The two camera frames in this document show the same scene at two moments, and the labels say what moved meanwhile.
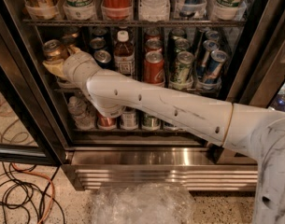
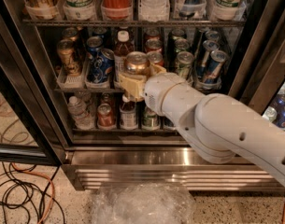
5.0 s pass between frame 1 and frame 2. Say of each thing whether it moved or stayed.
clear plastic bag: stayed
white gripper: moved
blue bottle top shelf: stayed
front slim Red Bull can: stayed
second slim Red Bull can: stayed
